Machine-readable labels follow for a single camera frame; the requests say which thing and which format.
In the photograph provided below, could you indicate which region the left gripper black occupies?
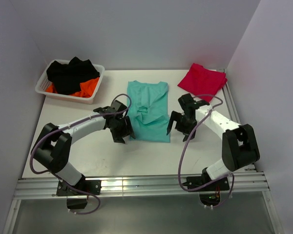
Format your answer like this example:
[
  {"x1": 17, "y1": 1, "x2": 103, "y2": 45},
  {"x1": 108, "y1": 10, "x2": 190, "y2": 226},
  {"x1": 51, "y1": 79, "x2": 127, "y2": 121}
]
[{"x1": 108, "y1": 116, "x2": 135, "y2": 143}]

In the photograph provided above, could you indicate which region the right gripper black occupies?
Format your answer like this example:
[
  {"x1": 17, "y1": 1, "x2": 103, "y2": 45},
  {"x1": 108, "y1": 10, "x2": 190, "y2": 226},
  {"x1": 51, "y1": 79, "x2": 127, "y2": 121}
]
[{"x1": 167, "y1": 110, "x2": 198, "y2": 141}]

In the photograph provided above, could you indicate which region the teal t-shirt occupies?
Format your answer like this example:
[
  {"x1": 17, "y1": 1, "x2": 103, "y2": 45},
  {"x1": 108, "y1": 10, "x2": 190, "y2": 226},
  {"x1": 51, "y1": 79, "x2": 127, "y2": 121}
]
[{"x1": 127, "y1": 80, "x2": 170, "y2": 143}]

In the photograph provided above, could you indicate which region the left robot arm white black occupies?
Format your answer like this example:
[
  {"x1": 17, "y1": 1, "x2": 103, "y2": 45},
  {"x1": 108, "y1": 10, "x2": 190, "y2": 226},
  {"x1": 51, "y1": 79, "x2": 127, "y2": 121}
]
[{"x1": 30, "y1": 100, "x2": 135, "y2": 195}]

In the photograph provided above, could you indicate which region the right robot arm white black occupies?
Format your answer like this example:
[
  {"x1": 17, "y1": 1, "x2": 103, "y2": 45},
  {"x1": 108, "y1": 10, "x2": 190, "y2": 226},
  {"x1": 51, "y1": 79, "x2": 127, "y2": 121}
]
[{"x1": 167, "y1": 94, "x2": 260, "y2": 190}]

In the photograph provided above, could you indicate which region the folded red t-shirt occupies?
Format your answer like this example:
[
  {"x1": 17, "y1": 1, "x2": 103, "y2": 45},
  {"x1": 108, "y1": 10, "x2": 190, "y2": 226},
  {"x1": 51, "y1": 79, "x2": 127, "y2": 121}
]
[{"x1": 178, "y1": 63, "x2": 228, "y2": 102}]

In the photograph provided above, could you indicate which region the orange t-shirt in basket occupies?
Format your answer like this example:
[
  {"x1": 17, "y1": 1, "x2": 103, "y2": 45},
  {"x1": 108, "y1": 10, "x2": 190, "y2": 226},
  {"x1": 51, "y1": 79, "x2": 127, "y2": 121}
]
[{"x1": 45, "y1": 77, "x2": 99, "y2": 98}]

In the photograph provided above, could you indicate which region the black t-shirt in basket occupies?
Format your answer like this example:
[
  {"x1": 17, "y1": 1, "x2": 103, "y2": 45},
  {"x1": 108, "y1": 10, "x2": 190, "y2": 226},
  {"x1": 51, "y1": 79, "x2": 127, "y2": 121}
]
[{"x1": 46, "y1": 57, "x2": 100, "y2": 83}]

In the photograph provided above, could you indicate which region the white plastic basket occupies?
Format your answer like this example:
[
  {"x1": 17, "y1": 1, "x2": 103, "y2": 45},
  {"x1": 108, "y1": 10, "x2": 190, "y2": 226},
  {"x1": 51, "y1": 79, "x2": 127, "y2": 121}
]
[{"x1": 35, "y1": 57, "x2": 105, "y2": 104}]

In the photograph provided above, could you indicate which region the aluminium right side rail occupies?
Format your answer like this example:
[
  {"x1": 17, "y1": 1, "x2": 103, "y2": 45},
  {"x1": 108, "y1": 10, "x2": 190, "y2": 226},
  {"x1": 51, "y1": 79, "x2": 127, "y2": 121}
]
[{"x1": 217, "y1": 69, "x2": 257, "y2": 173}]

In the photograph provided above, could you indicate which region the aluminium rail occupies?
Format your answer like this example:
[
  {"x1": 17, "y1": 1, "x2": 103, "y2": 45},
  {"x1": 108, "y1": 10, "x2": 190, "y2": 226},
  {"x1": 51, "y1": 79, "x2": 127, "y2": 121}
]
[
  {"x1": 13, "y1": 172, "x2": 270, "y2": 200},
  {"x1": 217, "y1": 69, "x2": 257, "y2": 173}
]

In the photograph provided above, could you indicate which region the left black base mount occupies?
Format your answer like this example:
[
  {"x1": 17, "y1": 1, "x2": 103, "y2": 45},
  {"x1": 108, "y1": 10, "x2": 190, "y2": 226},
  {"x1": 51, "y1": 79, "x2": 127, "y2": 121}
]
[{"x1": 56, "y1": 179, "x2": 101, "y2": 215}]

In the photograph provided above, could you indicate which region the aluminium front rail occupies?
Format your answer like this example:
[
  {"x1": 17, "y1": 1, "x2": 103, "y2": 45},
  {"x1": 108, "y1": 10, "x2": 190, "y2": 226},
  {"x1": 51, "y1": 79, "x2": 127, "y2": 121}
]
[{"x1": 13, "y1": 172, "x2": 270, "y2": 200}]

